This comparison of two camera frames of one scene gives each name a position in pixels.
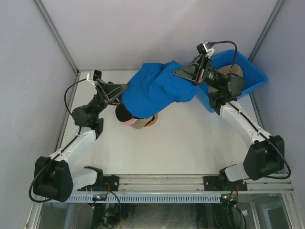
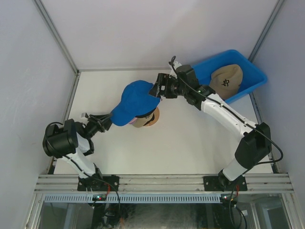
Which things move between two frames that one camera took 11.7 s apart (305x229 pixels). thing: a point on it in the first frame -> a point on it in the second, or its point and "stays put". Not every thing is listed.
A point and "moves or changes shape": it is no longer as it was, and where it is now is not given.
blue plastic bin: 253,75 stays put
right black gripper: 194,72 -> 164,79
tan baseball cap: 139,123 stays put
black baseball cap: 123,114 -> 145,115
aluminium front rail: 194,183 stays put
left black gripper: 108,93 -> 101,121
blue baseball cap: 154,87 moves or changes shape
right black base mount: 214,183 stays put
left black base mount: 107,183 stays put
